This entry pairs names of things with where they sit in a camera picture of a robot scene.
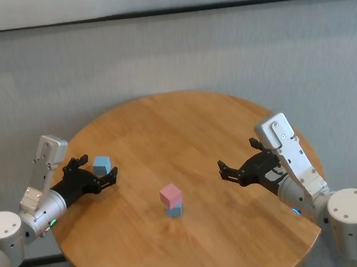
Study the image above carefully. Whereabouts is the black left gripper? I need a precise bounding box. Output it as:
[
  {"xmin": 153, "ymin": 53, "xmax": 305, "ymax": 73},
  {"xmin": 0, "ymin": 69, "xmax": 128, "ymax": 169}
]
[{"xmin": 47, "ymin": 151, "xmax": 122, "ymax": 211}]

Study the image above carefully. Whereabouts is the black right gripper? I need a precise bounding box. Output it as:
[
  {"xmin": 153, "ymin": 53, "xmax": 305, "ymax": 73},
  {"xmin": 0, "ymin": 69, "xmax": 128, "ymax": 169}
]
[{"xmin": 215, "ymin": 134, "xmax": 290, "ymax": 202}]

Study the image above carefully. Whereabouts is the light blue cube block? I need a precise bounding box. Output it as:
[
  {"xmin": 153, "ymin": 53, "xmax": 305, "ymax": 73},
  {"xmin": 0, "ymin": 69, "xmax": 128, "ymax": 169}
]
[
  {"xmin": 92, "ymin": 155, "xmax": 113, "ymax": 177},
  {"xmin": 165, "ymin": 202, "xmax": 184, "ymax": 219}
]

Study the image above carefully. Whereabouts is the pink cube block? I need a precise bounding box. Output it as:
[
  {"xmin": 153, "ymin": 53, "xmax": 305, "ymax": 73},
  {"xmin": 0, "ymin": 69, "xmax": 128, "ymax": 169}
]
[{"xmin": 158, "ymin": 182, "xmax": 184, "ymax": 210}]

